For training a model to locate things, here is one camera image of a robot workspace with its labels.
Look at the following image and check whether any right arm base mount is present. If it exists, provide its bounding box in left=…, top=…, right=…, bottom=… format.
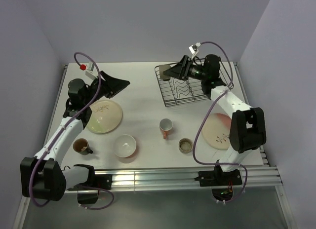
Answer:
left=195, top=166, right=242, bottom=201

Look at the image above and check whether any pink and cream plate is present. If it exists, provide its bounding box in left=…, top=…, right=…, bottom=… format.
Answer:
left=201, top=113, right=231, bottom=150

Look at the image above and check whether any grey-green ceramic cup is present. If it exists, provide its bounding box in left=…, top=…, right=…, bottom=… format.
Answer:
left=158, top=64, right=171, bottom=81

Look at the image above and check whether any black wire dish rack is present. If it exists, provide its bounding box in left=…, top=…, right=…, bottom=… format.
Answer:
left=154, top=61, right=236, bottom=108

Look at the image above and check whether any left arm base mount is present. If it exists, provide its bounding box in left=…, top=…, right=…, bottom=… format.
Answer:
left=67, top=174, right=113, bottom=205

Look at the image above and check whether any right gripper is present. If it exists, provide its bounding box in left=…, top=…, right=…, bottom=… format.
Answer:
left=163, top=55, right=208, bottom=81

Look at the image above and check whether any small beige speckled cup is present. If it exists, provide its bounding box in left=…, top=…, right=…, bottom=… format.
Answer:
left=178, top=138, right=193, bottom=154

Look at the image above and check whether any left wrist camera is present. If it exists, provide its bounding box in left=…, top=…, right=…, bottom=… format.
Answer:
left=79, top=62, right=97, bottom=79

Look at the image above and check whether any green and cream plate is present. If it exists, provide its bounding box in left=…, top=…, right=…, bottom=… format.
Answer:
left=86, top=100, right=123, bottom=134

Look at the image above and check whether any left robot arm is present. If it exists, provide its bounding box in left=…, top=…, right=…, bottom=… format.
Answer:
left=20, top=72, right=130, bottom=201

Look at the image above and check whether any white bowl orange outside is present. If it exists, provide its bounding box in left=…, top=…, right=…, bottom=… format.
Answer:
left=113, top=134, right=137, bottom=158

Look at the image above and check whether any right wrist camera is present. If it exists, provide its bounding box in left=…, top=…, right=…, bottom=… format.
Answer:
left=189, top=42, right=201, bottom=59

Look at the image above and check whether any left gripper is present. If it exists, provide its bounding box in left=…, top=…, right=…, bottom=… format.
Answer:
left=83, top=71, right=130, bottom=107

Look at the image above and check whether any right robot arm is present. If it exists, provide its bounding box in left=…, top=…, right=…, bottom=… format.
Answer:
left=162, top=54, right=266, bottom=185

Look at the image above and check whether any aluminium frame rail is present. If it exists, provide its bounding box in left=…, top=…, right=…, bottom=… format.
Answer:
left=23, top=168, right=283, bottom=194

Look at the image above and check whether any orange mug white inside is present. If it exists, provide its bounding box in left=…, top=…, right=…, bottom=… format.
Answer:
left=159, top=118, right=173, bottom=140

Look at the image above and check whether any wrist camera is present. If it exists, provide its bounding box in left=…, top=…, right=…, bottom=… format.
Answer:
left=189, top=42, right=201, bottom=59
left=79, top=62, right=97, bottom=79

